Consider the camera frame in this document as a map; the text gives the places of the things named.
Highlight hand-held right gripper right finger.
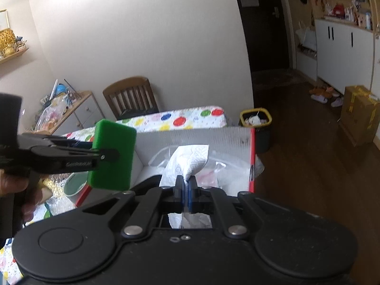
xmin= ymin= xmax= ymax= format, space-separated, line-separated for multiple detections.
xmin=188 ymin=176 xmax=301 ymax=238

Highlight white lower cabinet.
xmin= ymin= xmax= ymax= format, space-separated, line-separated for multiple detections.
xmin=314 ymin=17 xmax=380 ymax=92

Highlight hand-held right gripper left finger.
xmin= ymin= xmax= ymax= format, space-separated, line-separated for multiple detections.
xmin=74 ymin=175 xmax=187 ymax=238

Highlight dark entrance door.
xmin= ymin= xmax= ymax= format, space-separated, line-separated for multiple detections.
xmin=230 ymin=0 xmax=298 ymax=74

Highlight bubble wrap sheet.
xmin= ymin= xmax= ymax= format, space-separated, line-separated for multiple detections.
xmin=44 ymin=175 xmax=71 ymax=218

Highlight pale green cup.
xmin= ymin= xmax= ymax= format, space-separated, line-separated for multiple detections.
xmin=63 ymin=171 xmax=90 ymax=206

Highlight clear plastic bag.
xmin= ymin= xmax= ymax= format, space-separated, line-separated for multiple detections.
xmin=147 ymin=147 xmax=265 ymax=192

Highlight wooden wall shelf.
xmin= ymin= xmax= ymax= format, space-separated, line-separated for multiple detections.
xmin=0 ymin=46 xmax=30 ymax=65

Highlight polka dot tablecloth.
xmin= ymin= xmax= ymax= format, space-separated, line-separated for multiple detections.
xmin=0 ymin=105 xmax=229 ymax=285

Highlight green sponge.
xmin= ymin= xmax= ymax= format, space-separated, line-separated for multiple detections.
xmin=87 ymin=119 xmax=137 ymax=191

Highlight taped cardboard box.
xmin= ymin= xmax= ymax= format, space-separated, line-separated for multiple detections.
xmin=339 ymin=85 xmax=380 ymax=147

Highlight wooden side cabinet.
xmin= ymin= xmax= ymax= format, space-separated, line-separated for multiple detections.
xmin=29 ymin=91 xmax=106 ymax=136

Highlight yellow rimmed trash bin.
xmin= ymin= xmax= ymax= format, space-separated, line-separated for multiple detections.
xmin=239 ymin=107 xmax=273 ymax=154

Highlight wooden chair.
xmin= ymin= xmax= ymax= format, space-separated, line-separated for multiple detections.
xmin=102 ymin=76 xmax=160 ymax=121

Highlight person's left hand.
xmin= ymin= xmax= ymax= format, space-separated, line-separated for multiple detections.
xmin=0 ymin=174 xmax=48 ymax=222

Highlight gold ornament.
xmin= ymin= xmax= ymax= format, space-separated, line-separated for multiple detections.
xmin=0 ymin=29 xmax=17 ymax=57

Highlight red cardboard box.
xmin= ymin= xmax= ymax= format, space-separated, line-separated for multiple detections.
xmin=75 ymin=126 xmax=257 ymax=209

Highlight clear snack bag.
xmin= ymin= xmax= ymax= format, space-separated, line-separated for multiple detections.
xmin=35 ymin=104 xmax=65 ymax=132

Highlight brown slippers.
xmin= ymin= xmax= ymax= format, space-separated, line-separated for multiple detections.
xmin=308 ymin=85 xmax=334 ymax=96

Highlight white textured towel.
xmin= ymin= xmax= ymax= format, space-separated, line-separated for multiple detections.
xmin=159 ymin=144 xmax=212 ymax=230

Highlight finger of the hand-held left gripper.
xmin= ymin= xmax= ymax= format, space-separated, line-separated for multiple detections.
xmin=17 ymin=133 xmax=93 ymax=151
xmin=37 ymin=145 xmax=120 ymax=173

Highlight white shopping bag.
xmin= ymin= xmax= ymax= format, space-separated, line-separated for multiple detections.
xmin=295 ymin=20 xmax=317 ymax=52

